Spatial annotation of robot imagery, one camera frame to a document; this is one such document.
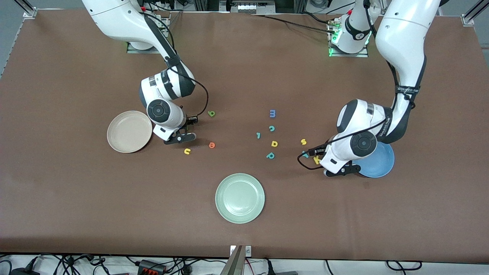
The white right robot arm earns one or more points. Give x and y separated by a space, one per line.
114 19

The yellow foam letter k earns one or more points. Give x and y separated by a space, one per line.
316 160

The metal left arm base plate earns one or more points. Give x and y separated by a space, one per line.
363 55

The black red power strip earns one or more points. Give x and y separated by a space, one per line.
147 265

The aluminium frame corner post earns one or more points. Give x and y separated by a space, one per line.
28 12
471 15

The white mounting plate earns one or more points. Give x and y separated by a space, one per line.
248 250

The black power adapter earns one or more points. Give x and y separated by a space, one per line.
23 272

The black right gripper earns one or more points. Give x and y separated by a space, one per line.
190 121

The blue plate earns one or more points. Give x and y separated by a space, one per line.
382 164

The metal camera stand bracket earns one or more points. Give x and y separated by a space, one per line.
235 265

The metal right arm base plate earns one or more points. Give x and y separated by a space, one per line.
131 50

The grey electronics box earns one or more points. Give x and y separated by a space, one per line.
248 7

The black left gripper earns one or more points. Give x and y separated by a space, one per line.
320 152

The beige brown plate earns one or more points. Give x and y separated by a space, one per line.
128 131

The pale green plate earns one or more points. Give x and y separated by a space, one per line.
240 198

